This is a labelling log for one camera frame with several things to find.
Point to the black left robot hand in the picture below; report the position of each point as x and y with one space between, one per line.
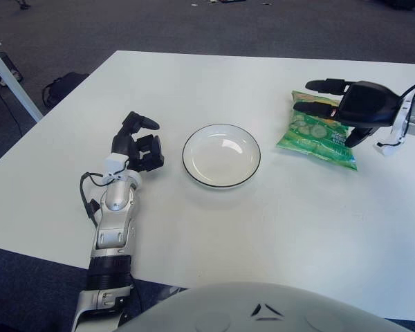
126 145

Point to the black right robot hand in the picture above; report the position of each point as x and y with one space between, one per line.
370 103

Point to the green potato chips bag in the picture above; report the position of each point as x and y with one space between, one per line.
311 145

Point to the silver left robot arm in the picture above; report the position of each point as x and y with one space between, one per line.
114 200

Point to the white plate with black rim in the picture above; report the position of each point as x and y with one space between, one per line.
221 157

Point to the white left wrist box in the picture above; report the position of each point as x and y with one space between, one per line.
115 163

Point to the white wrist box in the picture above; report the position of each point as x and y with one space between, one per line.
115 163
384 148

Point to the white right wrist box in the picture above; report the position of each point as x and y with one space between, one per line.
384 148

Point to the black backpack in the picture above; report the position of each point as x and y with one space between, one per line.
65 86

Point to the white side table leg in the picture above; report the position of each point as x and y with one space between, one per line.
7 79

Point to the grey robot torso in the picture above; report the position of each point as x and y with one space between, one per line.
263 311

